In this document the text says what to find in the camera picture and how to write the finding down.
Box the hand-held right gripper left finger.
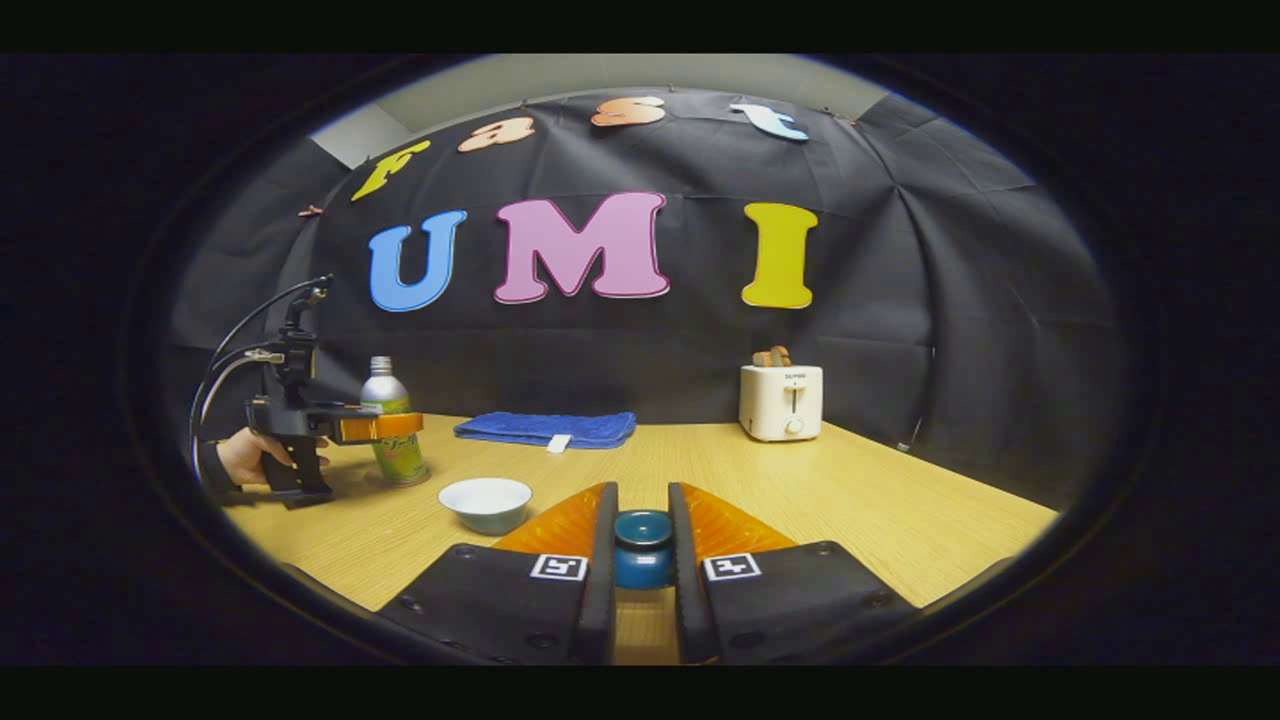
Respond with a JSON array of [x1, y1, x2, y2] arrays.
[[376, 482, 620, 665]]

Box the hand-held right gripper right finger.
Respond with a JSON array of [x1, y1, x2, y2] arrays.
[[667, 482, 917, 666]]

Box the silver green water bottle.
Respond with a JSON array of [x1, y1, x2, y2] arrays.
[[360, 357, 431, 488]]

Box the teal teacup lid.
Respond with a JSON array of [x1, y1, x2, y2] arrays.
[[612, 510, 676, 591]]

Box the teal teacup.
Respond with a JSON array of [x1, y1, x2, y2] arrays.
[[438, 477, 533, 536]]

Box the blue towel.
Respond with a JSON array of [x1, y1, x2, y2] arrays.
[[453, 411, 638, 453]]

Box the white toaster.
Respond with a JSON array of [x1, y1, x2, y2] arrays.
[[739, 364, 824, 443]]

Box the black backdrop cloth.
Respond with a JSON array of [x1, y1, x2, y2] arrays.
[[165, 88, 1126, 511]]

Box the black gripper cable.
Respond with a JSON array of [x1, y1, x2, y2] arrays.
[[188, 275, 333, 471]]

